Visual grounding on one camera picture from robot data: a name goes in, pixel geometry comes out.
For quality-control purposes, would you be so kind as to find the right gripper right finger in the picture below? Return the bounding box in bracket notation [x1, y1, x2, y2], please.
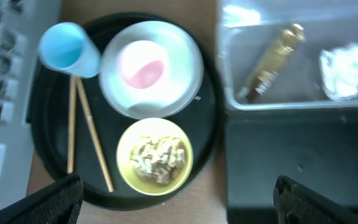
[273, 175, 358, 224]

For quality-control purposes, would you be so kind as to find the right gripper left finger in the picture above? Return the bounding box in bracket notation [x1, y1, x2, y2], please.
[0, 174, 84, 224]

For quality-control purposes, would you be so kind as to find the wooden chopstick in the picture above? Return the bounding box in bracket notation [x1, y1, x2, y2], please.
[67, 76, 76, 174]
[75, 78, 114, 192]

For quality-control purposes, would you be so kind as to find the yellow bowl with scraps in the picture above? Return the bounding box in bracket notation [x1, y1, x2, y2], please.
[116, 118, 193, 196]

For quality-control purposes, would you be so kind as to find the white tissue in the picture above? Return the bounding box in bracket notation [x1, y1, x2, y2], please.
[319, 42, 358, 101]

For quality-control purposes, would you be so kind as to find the gold coffee sachet wrapper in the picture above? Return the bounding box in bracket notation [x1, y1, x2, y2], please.
[238, 24, 305, 102]

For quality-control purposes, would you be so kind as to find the blue plastic cup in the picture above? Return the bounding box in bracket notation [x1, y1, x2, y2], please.
[39, 22, 101, 78]

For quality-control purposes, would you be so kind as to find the pink plastic cup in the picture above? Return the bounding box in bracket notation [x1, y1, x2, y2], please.
[118, 40, 170, 89]

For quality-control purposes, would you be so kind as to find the grey dishwasher rack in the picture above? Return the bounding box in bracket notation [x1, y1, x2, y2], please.
[0, 0, 62, 210]

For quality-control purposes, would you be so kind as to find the black rectangular bin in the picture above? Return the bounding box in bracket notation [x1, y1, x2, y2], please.
[225, 111, 358, 223]

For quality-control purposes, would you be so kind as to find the round black tray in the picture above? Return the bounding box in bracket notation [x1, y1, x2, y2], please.
[27, 12, 224, 210]

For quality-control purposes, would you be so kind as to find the white round plate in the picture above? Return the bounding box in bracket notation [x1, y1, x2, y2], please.
[99, 21, 204, 119]

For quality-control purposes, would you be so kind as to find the clear plastic bin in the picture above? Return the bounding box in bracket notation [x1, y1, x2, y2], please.
[216, 0, 358, 111]

